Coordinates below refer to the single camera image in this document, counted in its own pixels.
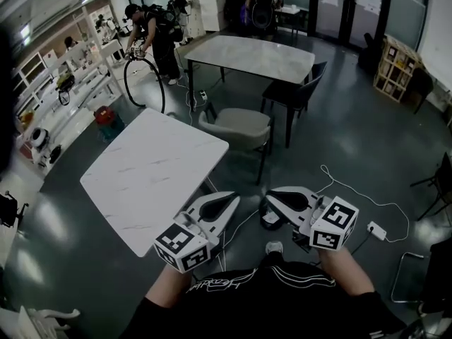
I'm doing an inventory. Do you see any stack of white boxes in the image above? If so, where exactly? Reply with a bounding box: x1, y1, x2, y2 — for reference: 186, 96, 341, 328
190, 0, 227, 32

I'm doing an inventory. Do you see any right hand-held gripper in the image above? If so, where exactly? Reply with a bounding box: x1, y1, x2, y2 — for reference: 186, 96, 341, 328
264, 185, 359, 254

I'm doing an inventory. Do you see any grey marble dining table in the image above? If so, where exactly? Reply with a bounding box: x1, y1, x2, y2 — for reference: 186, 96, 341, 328
184, 35, 316, 112

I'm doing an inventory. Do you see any black round waste bin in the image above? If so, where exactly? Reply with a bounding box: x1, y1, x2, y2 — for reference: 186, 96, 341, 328
258, 198, 289, 231

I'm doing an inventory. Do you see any white power cable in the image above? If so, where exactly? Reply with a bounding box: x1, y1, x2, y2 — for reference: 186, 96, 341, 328
185, 88, 410, 271

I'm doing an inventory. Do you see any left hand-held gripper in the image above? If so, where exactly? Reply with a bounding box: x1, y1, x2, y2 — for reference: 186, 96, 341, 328
153, 190, 242, 275

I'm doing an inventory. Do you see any white round pet carrier backpack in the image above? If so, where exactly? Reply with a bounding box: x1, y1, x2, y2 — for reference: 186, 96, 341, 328
30, 127, 50, 151

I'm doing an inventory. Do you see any red vacuum cleaner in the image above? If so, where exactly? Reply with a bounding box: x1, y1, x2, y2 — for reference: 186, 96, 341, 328
93, 106, 125, 141

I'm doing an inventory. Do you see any person's black shirt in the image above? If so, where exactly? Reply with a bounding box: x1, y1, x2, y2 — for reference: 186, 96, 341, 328
119, 259, 407, 339

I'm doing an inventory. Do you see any white shelving rack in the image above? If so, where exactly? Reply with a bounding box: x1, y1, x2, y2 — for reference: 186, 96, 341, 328
10, 4, 128, 126

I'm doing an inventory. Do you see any black vacuum hose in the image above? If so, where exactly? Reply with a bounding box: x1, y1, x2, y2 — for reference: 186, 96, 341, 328
123, 54, 167, 114

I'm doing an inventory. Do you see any wooden grid shelf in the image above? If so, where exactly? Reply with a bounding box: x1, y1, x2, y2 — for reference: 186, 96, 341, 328
373, 35, 424, 104

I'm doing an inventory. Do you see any black office chair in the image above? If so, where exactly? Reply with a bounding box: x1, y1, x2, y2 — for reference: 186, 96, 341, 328
0, 191, 30, 230

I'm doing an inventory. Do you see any white marble square table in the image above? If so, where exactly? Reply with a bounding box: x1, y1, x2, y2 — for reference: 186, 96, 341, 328
79, 107, 230, 258

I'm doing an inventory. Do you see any person's right forearm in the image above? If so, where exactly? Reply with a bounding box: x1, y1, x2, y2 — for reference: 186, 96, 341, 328
317, 247, 375, 298

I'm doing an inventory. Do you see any beige upholstered chair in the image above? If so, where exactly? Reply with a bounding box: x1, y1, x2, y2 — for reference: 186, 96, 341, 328
197, 101, 275, 186

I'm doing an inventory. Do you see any white ornate dresser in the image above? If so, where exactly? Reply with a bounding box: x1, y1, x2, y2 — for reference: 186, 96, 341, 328
0, 305, 82, 339

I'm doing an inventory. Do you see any dark upholstered chair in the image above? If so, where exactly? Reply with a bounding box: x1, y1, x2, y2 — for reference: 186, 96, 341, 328
260, 61, 328, 148

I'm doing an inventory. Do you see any person's left forearm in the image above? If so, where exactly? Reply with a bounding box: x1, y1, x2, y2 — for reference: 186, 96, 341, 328
144, 265, 194, 309

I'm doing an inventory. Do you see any black metal frame chair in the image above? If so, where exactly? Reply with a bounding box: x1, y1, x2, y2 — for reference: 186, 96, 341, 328
410, 152, 452, 222

